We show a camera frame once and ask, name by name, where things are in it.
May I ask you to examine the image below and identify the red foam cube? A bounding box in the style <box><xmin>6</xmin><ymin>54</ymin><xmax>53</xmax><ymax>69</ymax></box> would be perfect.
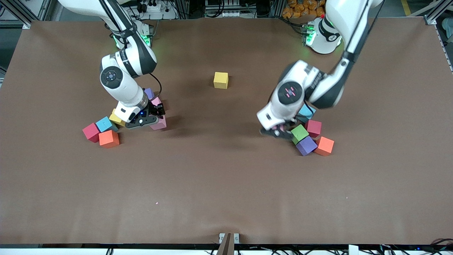
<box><xmin>305</xmin><ymin>120</ymin><xmax>322</xmax><ymax>138</ymax></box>
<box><xmin>82</xmin><ymin>123</ymin><xmax>102</xmax><ymax>143</ymax></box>

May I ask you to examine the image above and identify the orange foam cube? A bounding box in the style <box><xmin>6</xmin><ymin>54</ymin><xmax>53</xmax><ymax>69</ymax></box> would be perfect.
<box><xmin>314</xmin><ymin>136</ymin><xmax>334</xmax><ymax>157</ymax></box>
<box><xmin>99</xmin><ymin>130</ymin><xmax>120</xmax><ymax>148</ymax></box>

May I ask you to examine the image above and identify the green foam cube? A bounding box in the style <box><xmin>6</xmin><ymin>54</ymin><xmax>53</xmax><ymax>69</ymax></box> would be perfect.
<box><xmin>291</xmin><ymin>124</ymin><xmax>309</xmax><ymax>145</ymax></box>

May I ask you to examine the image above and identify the cyan foam cube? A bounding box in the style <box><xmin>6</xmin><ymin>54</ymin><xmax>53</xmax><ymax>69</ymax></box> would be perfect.
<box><xmin>96</xmin><ymin>116</ymin><xmax>119</xmax><ymax>133</ymax></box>
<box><xmin>299</xmin><ymin>104</ymin><xmax>316</xmax><ymax>124</ymax></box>

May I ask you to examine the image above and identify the yellow foam cube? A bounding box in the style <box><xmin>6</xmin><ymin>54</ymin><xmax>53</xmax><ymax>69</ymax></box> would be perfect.
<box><xmin>109</xmin><ymin>108</ymin><xmax>128</xmax><ymax>127</ymax></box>
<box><xmin>213</xmin><ymin>72</ymin><xmax>229</xmax><ymax>89</ymax></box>

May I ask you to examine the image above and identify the bag of orange items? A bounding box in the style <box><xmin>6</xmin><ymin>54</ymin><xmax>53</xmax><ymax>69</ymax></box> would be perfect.
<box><xmin>282</xmin><ymin>0</ymin><xmax>327</xmax><ymax>19</ymax></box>

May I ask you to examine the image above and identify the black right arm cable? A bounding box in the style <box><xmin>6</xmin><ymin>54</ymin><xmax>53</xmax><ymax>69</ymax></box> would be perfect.
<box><xmin>148</xmin><ymin>72</ymin><xmax>163</xmax><ymax>100</ymax></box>

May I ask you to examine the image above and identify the silver mount bracket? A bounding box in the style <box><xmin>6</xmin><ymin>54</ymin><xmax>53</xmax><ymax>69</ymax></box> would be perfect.
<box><xmin>217</xmin><ymin>232</ymin><xmax>240</xmax><ymax>255</ymax></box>

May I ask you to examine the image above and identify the black floor cable bundle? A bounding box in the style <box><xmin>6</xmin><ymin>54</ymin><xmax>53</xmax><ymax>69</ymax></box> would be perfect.
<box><xmin>379</xmin><ymin>238</ymin><xmax>453</xmax><ymax>255</ymax></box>

